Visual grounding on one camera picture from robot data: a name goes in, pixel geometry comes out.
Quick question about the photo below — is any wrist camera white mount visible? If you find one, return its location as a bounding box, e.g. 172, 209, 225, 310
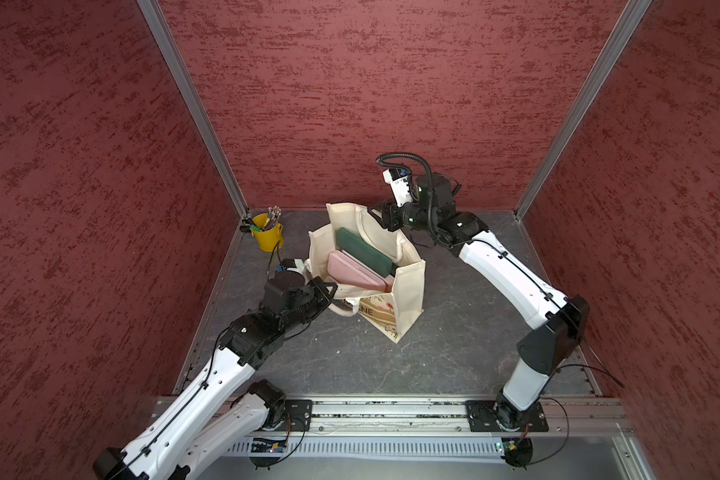
383, 167, 414, 207
276, 258, 306, 276

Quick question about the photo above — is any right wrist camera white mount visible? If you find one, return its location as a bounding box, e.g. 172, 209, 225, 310
383, 167, 414, 207

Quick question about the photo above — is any yellow cup with pens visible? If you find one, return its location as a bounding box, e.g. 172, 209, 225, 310
240, 206, 284, 253

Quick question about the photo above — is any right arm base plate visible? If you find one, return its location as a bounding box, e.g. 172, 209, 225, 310
465, 400, 549, 434

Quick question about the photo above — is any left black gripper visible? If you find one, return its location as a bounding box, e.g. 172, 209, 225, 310
280, 276, 337, 332

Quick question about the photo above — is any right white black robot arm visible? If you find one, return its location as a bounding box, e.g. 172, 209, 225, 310
373, 167, 589, 432

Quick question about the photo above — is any aluminium front rail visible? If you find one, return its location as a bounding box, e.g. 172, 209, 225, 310
285, 395, 634, 437

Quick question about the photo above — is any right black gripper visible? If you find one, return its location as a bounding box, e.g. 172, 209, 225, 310
369, 193, 438, 231

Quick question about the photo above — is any green pencil case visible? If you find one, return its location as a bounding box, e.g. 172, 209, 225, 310
335, 228, 397, 277

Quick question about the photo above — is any cream floral canvas tote bag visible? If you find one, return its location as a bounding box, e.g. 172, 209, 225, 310
306, 203, 426, 343

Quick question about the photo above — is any pink pencil case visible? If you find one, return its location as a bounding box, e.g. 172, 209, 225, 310
326, 250, 393, 292

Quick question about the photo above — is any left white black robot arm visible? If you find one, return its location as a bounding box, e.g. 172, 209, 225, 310
93, 270, 338, 479

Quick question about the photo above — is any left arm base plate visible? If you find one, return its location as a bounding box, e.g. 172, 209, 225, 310
260, 399, 314, 433

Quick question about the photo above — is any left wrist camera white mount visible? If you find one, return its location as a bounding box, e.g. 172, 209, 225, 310
276, 258, 306, 276

